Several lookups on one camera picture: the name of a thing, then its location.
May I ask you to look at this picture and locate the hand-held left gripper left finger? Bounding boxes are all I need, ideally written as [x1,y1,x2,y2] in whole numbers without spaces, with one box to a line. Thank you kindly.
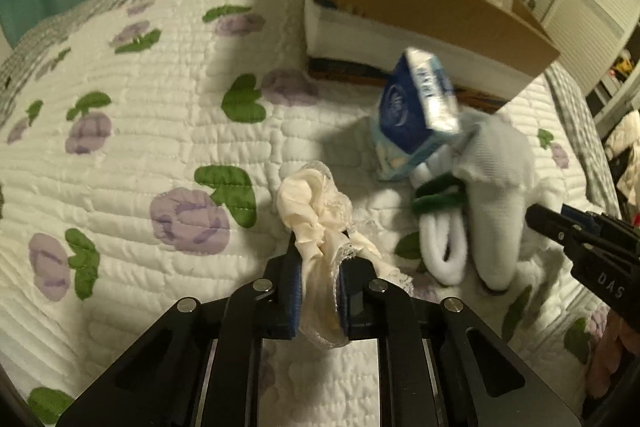
[56,251,304,427]

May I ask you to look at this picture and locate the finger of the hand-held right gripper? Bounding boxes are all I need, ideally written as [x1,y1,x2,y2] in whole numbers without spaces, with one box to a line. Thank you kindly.
[560,203,608,234]
[524,203,583,254]

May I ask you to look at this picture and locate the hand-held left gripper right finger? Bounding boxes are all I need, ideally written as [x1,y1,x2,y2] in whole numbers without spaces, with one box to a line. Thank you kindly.
[336,256,583,427]

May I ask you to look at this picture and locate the cream lace-trimmed cloth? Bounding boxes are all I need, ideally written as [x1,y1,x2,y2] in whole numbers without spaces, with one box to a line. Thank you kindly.
[276,160,414,351]

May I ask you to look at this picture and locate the cardboard box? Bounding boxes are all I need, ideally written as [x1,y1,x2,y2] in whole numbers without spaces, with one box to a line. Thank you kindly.
[304,0,562,108]

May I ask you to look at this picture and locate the person's right hand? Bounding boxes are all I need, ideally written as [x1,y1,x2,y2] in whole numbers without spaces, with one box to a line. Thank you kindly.
[586,307,640,403]

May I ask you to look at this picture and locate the white folded socks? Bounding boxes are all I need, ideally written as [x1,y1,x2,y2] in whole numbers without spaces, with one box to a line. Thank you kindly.
[410,157,533,293]

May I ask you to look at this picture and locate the grey sock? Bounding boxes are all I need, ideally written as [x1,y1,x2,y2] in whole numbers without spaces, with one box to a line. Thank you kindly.
[451,109,540,204]

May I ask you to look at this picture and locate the green hair scrunchie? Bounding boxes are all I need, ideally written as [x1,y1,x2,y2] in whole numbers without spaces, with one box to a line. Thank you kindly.
[412,173,469,216]

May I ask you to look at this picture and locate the pale blue tissue packet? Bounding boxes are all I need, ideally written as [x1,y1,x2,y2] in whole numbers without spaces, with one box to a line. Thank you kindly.
[371,117,427,182]

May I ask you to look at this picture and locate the floral quilted bedspread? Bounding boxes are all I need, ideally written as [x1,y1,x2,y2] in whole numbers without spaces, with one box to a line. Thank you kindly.
[0,0,608,427]

